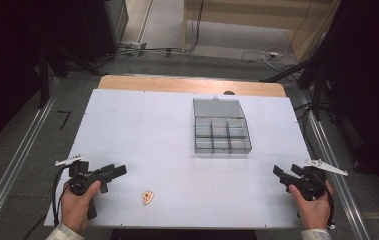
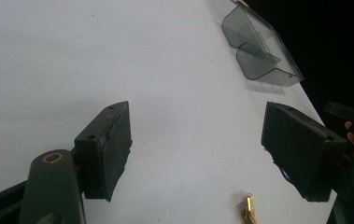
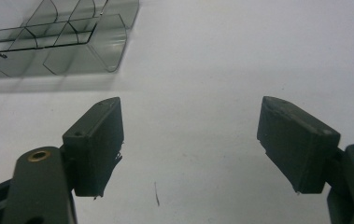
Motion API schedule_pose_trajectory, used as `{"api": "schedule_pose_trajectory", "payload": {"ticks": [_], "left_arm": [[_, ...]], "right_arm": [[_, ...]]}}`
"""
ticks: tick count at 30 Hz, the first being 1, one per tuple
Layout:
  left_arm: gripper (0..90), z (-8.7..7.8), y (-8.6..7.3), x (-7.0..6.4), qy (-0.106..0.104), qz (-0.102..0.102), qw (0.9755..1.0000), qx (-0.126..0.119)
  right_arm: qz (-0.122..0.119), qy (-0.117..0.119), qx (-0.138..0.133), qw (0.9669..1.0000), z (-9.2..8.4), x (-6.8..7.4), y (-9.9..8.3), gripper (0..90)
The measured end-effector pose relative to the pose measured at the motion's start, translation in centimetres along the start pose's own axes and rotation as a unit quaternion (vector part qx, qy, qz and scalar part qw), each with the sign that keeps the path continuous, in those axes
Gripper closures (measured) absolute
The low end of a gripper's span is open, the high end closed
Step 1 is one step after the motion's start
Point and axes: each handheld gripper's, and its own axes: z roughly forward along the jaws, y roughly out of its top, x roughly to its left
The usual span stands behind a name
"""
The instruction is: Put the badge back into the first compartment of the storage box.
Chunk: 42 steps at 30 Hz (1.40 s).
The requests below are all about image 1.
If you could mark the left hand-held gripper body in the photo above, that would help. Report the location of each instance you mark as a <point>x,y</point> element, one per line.
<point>77,173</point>

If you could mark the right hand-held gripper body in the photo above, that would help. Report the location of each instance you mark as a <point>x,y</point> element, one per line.
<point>312,181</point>

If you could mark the small orange trinket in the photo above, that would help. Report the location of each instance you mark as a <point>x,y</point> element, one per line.
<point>148,197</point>

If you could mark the clear plastic compartment box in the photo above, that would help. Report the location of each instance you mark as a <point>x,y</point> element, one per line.
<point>222,128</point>

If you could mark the person's right hand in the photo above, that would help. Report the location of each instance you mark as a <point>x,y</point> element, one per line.
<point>312,210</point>

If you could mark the person's left hand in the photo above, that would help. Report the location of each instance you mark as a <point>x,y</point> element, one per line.
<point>77,206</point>

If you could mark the black stand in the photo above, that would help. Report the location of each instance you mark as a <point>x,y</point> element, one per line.
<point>45,83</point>
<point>310,76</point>

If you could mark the dark cabinet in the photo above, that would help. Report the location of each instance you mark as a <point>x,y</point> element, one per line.
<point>87,26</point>

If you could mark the light wooden shelf unit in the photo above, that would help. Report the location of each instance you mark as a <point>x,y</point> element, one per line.
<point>243,20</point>

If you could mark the metal floor rail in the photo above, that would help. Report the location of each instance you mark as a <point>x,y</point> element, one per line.
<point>337,166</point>
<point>13,166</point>

